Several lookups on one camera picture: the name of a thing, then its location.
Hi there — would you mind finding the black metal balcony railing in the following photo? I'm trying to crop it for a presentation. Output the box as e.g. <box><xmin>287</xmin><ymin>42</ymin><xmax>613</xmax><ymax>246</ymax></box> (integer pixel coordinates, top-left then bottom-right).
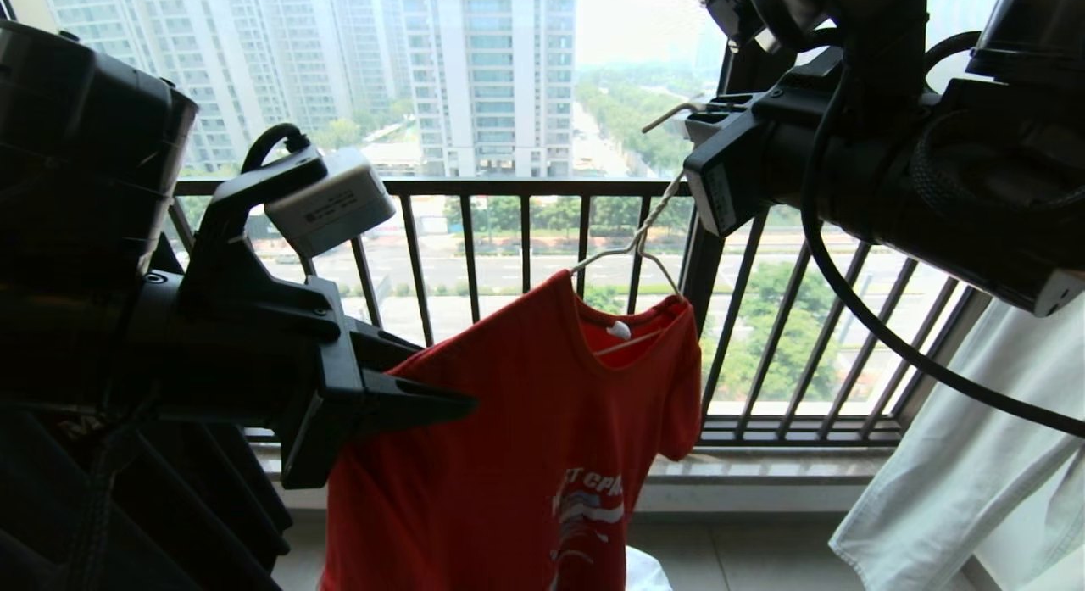
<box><xmin>165</xmin><ymin>177</ymin><xmax>993</xmax><ymax>452</ymax></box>

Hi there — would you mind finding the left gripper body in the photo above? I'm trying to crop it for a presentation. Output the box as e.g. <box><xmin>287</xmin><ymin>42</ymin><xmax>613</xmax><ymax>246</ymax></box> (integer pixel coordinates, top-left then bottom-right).
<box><xmin>127</xmin><ymin>273</ymin><xmax>367</xmax><ymax>490</ymax></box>

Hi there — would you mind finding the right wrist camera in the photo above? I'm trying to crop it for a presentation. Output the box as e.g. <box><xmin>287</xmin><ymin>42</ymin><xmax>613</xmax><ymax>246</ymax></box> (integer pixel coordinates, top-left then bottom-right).
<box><xmin>702</xmin><ymin>0</ymin><xmax>930</xmax><ymax>134</ymax></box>

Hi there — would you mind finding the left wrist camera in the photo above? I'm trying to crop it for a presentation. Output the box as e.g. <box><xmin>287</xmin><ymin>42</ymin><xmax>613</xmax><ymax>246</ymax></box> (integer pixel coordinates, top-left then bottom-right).
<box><xmin>181</xmin><ymin>146</ymin><xmax>398</xmax><ymax>321</ymax></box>

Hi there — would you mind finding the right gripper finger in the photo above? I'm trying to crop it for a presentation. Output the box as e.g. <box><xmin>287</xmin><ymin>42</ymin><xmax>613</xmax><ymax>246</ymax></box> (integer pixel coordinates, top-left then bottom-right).
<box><xmin>683</xmin><ymin>92</ymin><xmax>764</xmax><ymax>144</ymax></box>

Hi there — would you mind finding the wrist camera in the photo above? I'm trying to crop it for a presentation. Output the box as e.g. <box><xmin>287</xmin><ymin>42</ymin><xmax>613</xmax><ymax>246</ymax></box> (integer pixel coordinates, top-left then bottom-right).
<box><xmin>702</xmin><ymin>0</ymin><xmax>930</xmax><ymax>134</ymax></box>
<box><xmin>181</xmin><ymin>146</ymin><xmax>398</xmax><ymax>321</ymax></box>

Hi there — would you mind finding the pale high-rise building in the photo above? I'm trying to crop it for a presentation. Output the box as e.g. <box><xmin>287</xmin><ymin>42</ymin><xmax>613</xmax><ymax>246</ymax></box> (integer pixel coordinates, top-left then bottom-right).
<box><xmin>41</xmin><ymin>0</ymin><xmax>361</xmax><ymax>175</ymax></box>
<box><xmin>398</xmin><ymin>0</ymin><xmax>579</xmax><ymax>179</ymax></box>

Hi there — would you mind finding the dark hanging garment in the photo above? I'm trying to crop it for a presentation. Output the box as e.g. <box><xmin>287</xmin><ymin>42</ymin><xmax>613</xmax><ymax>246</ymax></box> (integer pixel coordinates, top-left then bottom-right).
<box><xmin>0</xmin><ymin>404</ymin><xmax>293</xmax><ymax>591</ymax></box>

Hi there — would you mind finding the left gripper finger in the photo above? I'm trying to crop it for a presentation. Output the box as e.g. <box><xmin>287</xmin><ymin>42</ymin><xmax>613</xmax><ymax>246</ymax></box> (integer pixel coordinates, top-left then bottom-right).
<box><xmin>349</xmin><ymin>321</ymin><xmax>425</xmax><ymax>376</ymax></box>
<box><xmin>363</xmin><ymin>372</ymin><xmax>480</xmax><ymax>439</ymax></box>

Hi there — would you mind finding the white hanging garment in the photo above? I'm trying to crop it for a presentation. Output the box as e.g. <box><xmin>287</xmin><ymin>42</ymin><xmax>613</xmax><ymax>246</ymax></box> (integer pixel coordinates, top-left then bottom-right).
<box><xmin>829</xmin><ymin>293</ymin><xmax>1085</xmax><ymax>591</ymax></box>

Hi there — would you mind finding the white laundry basket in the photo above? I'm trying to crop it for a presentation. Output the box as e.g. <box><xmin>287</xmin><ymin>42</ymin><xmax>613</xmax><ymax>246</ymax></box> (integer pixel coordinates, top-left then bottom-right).
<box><xmin>626</xmin><ymin>547</ymin><xmax>674</xmax><ymax>591</ymax></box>

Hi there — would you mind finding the white wire hanger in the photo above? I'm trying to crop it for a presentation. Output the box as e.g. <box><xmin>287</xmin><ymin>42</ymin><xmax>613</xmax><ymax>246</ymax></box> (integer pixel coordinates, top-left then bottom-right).
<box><xmin>570</xmin><ymin>101</ymin><xmax>707</xmax><ymax>359</ymax></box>

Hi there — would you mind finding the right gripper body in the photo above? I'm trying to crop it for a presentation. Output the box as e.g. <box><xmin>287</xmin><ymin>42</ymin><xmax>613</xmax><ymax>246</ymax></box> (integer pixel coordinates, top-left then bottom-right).
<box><xmin>682</xmin><ymin>64</ymin><xmax>1085</xmax><ymax>317</ymax></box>

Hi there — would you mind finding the red printed t-shirt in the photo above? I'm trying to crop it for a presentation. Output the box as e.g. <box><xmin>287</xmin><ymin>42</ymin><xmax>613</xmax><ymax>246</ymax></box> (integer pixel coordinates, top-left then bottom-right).
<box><xmin>320</xmin><ymin>269</ymin><xmax>704</xmax><ymax>591</ymax></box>

